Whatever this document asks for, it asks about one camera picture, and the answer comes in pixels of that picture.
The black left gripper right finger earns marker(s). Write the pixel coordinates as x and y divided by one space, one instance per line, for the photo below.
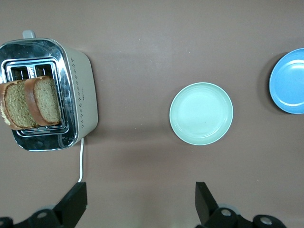
206 206

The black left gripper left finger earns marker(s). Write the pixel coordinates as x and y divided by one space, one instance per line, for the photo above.
69 206

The brown bread slice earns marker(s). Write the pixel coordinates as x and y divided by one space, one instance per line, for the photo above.
45 102
16 104

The pale green plate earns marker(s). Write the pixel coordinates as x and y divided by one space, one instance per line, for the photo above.
201 114

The blue plate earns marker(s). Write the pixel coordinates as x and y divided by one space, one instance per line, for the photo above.
289 83

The beige chrome two-slot toaster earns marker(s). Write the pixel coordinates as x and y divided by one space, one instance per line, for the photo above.
80 95

